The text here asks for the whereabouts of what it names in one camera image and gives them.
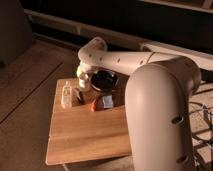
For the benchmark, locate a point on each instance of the wooden board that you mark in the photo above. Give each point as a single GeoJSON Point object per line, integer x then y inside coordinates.
{"type": "Point", "coordinates": [77, 134]}

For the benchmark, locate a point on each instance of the patterned rug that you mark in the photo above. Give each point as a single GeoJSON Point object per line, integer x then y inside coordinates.
{"type": "Point", "coordinates": [201, 120]}

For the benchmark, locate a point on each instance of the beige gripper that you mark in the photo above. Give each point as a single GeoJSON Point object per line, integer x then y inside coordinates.
{"type": "Point", "coordinates": [83, 80]}

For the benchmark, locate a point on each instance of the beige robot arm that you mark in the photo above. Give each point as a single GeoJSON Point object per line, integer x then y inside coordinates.
{"type": "Point", "coordinates": [156, 103]}

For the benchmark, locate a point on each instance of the small clear bottle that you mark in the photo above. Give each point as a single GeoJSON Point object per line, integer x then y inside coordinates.
{"type": "Point", "coordinates": [66, 99]}

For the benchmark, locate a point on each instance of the dark chair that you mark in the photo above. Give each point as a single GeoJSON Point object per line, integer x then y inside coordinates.
{"type": "Point", "coordinates": [15, 32]}

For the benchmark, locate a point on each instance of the white window rail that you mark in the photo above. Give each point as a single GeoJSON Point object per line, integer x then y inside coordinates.
{"type": "Point", "coordinates": [118, 51]}

